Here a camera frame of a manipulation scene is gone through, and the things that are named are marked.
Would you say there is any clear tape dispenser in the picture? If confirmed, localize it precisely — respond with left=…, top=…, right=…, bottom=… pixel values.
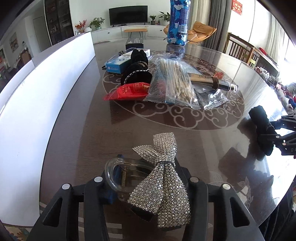
left=104, top=155, right=154, bottom=202

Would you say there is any rhinestone bow hair clip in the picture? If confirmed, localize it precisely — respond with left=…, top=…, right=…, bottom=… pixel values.
left=127, top=133, right=191, bottom=228

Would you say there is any small clear plastic bag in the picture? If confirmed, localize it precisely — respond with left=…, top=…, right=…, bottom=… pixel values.
left=195, top=89, right=228, bottom=110

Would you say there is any wooden dining chair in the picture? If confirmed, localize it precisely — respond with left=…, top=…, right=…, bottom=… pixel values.
left=223, top=33, right=256, bottom=67

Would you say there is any white cardboard bin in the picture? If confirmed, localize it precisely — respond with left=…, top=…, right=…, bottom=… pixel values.
left=1, top=33, right=95, bottom=226

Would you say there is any bag of wooden sticks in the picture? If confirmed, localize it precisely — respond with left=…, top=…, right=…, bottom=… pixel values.
left=144, top=57, right=201, bottom=109

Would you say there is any orange lounge chair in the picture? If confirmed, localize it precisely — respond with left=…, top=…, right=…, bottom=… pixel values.
left=164, top=22, right=217, bottom=47

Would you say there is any red packet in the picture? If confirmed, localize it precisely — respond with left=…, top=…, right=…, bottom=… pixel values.
left=104, top=82, right=150, bottom=101

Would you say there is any blue camo bottle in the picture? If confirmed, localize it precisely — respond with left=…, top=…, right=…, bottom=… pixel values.
left=167, top=0, right=191, bottom=47

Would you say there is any blue white box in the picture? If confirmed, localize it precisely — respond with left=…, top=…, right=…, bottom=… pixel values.
left=104, top=48, right=151, bottom=74

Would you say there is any black cardboard box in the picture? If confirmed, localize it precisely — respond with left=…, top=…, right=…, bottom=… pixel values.
left=125, top=37, right=144, bottom=50

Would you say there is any white tv cabinet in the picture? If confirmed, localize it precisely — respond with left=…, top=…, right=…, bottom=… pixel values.
left=91, top=25, right=167, bottom=44

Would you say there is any wooden bench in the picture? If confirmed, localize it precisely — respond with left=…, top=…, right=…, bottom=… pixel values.
left=124, top=28, right=148, bottom=38

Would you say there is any red flower vase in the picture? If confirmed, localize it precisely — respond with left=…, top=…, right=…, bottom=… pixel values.
left=75, top=20, right=87, bottom=33

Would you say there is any potted green plant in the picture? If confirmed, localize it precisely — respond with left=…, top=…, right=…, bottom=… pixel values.
left=89, top=17, right=105, bottom=30

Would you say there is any black television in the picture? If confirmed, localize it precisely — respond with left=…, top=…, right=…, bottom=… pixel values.
left=109, top=6, right=148, bottom=25

